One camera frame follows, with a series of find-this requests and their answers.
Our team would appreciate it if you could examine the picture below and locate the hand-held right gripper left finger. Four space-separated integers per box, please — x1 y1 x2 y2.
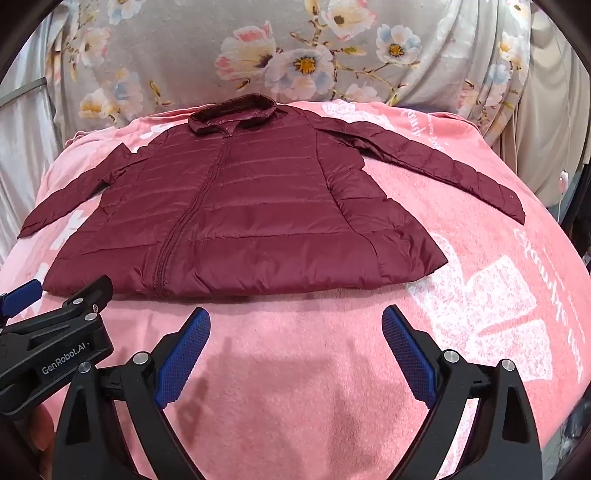
54 306 212 480

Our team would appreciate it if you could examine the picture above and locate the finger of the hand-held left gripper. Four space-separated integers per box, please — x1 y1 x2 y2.
0 279 42 329
56 275 115 325

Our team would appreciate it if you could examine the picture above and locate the maroon puffer jacket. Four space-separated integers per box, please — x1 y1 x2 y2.
17 93 527 300

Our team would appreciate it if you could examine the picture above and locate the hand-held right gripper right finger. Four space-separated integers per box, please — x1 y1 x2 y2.
382 305 542 480

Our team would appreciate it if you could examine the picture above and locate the grey floral bed sheet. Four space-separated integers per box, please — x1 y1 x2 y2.
46 0 539 136

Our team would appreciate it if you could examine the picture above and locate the pink printed blanket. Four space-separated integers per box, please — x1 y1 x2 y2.
0 99 591 480

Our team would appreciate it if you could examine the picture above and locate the grey satin cloth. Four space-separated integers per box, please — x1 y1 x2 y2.
0 18 63 266

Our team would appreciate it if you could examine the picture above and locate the beige curtain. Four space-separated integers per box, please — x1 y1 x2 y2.
503 7 591 210

